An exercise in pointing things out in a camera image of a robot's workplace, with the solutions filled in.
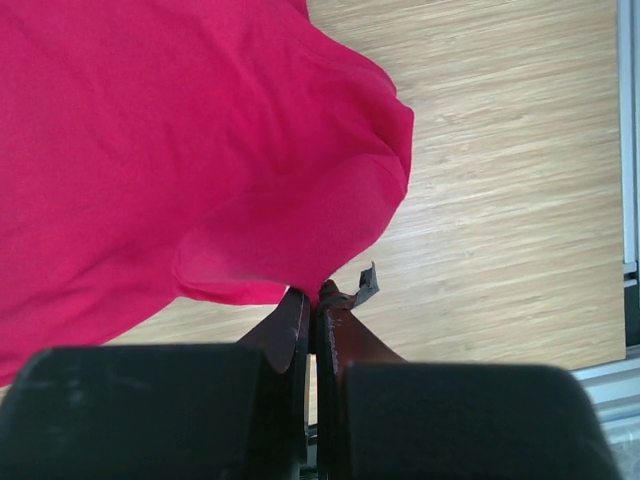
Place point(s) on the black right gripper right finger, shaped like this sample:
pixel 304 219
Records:
pixel 383 417

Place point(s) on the magenta red t shirt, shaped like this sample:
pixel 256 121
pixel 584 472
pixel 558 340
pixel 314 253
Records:
pixel 217 150

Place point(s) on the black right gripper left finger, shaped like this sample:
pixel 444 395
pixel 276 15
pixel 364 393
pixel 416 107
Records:
pixel 175 411

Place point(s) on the aluminium table edge rail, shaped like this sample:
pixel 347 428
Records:
pixel 614 387

